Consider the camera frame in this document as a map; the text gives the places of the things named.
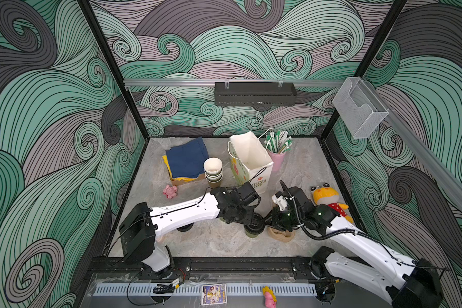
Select white green paper takeout bag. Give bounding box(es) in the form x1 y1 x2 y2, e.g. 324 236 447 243
228 132 273 195

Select stack of paper cups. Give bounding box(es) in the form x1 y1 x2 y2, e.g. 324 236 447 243
204 157 223 188

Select brown cardboard napkin box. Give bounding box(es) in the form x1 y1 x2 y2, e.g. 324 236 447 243
171 174 205 186

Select yellow napkin stack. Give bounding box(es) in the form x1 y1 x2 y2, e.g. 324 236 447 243
162 155 199 182

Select pink metal straw bucket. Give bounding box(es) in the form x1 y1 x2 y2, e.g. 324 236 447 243
267 150 286 172

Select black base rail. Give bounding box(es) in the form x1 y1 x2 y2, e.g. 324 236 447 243
88 257 320 281

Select colourful picture card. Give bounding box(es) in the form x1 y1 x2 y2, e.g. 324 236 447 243
201 284 227 306

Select pink plush toy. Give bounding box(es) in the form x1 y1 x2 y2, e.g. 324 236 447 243
163 185 178 199

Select brown pulp cup carrier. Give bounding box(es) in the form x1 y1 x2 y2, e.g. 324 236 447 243
267 227 296 243

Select yellow plush doll red dress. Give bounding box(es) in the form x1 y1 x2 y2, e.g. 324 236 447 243
310 183 354 224

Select pink yellow small toy figure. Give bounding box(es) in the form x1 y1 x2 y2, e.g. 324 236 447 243
263 286 277 308

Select navy blue napkin stack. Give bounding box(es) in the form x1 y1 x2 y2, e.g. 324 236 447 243
166 137 209 178

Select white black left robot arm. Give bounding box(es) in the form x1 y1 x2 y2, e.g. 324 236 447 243
119 182 261 273

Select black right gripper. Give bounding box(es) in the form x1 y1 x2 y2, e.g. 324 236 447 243
259 207 305 232

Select clear acrylic wall holder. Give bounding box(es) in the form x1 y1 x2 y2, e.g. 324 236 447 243
332 77 389 139

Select black wall shelf tray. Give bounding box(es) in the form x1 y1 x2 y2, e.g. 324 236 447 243
214 83 298 107

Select white slotted cable duct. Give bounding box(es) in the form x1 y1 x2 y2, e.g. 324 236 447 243
92 282 317 297

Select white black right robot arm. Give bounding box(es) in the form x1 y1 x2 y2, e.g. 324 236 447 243
265 184 445 307

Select green white wrapped straws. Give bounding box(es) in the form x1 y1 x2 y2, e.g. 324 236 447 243
261 129 292 154

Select black coffee cup lid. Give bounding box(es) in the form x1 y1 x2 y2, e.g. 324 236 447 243
244 213 266 234
177 223 194 232

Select aluminium wall rail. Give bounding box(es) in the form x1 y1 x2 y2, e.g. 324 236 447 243
123 78 344 87

